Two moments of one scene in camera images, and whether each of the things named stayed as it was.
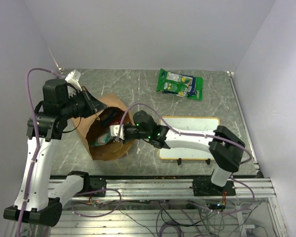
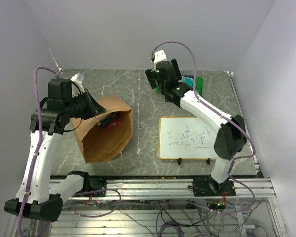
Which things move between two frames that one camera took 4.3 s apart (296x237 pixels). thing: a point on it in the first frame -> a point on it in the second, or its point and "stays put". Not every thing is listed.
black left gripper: (95, 105) stays put
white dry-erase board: (204, 124) stays put
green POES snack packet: (101, 140) -> (188, 79)
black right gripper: (126, 138) -> (152, 77)
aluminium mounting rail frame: (172, 207) stays put
